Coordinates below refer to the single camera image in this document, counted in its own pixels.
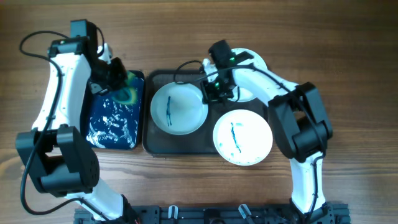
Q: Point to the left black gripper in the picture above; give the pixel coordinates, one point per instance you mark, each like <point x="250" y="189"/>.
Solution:
<point x="118" y="82"/>

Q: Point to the green yellow sponge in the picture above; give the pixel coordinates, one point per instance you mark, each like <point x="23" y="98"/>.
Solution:
<point x="127" y="95"/>

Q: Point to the white plate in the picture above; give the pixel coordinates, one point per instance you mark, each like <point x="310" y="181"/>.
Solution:
<point x="242" y="95"/>
<point x="178" y="109"/>
<point x="242" y="137"/>

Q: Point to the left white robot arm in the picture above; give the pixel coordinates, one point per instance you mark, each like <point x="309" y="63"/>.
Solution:
<point x="57" y="158"/>

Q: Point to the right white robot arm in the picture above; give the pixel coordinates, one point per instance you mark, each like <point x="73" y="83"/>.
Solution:
<point x="295" y="112"/>

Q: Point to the black tray with blue water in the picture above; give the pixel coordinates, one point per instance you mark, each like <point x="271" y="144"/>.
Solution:
<point x="108" y="124"/>

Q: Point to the large black tray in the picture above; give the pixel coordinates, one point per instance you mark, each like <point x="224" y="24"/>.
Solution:
<point x="200" y="142"/>

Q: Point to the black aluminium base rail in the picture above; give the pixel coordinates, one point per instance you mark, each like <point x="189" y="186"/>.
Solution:
<point x="330" y="213"/>

